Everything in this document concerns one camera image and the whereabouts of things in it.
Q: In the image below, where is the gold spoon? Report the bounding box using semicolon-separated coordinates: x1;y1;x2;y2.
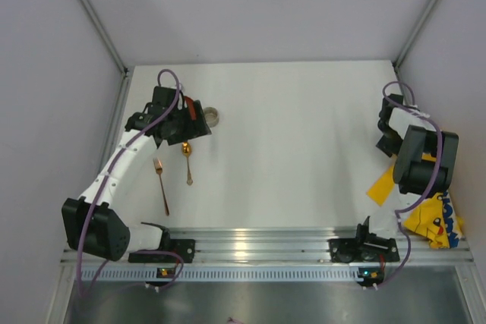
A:
181;141;193;186

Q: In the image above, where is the right aluminium frame post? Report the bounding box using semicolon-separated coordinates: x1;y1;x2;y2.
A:
392;0;442;72

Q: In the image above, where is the copper fork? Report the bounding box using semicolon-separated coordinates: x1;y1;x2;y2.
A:
153;158;170;216

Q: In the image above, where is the red plastic plate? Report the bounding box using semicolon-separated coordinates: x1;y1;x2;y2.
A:
184;96;197;121

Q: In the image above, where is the yellow Pikachu cloth mat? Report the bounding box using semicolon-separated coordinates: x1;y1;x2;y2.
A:
367;164;463;249

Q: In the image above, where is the slotted grey cable duct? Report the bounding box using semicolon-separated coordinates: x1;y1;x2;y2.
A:
80;265;383;285

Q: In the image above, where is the left aluminium frame post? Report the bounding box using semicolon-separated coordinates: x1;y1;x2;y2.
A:
78;0;128;74

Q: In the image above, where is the aluminium frame post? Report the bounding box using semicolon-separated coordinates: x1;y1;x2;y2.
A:
392;0;442;72
78;0;128;74

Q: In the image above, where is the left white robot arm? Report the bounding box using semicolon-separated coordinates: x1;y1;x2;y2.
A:
62;87;211;261

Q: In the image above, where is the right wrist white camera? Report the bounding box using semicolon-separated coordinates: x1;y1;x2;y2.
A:
388;107;435;139

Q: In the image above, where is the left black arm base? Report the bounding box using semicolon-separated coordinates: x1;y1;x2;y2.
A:
128;239;196;263

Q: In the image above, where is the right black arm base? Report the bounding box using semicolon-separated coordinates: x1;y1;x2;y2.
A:
329;216;399;263

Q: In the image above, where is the small metal cup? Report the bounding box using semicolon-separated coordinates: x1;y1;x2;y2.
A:
203;107;219;128

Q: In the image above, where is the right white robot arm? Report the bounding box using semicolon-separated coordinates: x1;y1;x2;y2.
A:
367;93;462;249

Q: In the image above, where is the aluminium mounting rail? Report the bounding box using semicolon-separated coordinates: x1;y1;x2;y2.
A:
60;226;474;264

